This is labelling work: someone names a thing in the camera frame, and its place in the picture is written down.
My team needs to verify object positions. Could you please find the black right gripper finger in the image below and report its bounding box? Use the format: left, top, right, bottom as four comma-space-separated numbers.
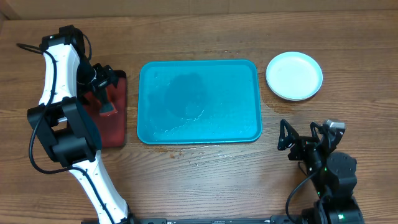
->
310, 121, 324, 143
277, 119, 299, 151

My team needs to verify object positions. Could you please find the red green sponge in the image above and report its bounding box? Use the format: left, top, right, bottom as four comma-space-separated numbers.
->
99, 101, 118, 117

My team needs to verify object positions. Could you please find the light blue plate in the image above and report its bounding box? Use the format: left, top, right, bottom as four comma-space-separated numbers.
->
266, 52, 323, 101

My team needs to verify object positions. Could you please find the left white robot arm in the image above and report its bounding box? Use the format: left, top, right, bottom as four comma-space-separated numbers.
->
21, 25, 133, 223

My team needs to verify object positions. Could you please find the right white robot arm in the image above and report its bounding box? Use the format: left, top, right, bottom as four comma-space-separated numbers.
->
277, 119, 364, 224

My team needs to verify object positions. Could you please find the dark red tray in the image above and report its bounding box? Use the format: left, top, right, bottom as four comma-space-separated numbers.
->
83, 70, 127, 148

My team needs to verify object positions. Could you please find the teal plastic tray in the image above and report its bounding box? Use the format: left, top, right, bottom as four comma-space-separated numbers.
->
136, 59, 262, 144

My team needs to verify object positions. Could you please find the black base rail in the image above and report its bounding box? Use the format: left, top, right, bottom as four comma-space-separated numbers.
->
81, 214, 312, 224

